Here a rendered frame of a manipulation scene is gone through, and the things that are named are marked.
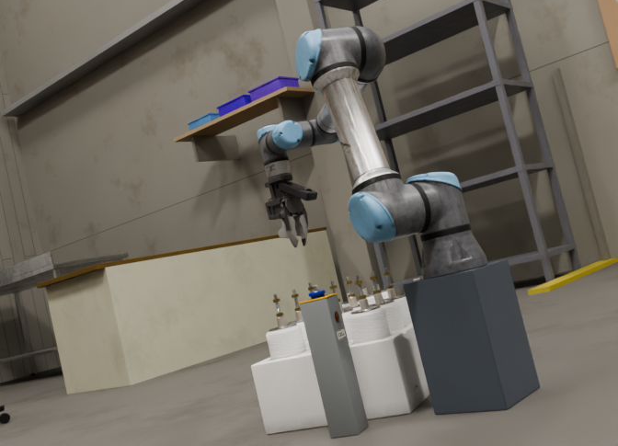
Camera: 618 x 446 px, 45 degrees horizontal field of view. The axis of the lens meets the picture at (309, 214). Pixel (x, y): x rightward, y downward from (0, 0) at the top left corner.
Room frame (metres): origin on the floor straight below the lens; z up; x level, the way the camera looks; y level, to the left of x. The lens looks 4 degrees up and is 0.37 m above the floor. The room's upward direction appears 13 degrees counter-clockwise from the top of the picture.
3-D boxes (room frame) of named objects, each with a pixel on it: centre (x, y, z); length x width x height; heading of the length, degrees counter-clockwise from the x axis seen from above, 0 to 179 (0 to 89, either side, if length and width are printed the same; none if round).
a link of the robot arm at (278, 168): (2.19, 0.06, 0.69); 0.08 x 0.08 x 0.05
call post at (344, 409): (1.74, 0.02, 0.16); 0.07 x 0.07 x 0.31; 67
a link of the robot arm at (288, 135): (2.11, 0.00, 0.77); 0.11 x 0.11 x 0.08; 24
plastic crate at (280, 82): (5.77, 0.04, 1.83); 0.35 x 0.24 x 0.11; 51
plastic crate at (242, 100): (6.02, 0.34, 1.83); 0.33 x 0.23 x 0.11; 51
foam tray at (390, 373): (2.04, -0.02, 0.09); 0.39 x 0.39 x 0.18; 67
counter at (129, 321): (5.22, 0.82, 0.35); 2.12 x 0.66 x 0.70; 141
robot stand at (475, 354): (1.72, -0.30, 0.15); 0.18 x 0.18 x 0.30; 51
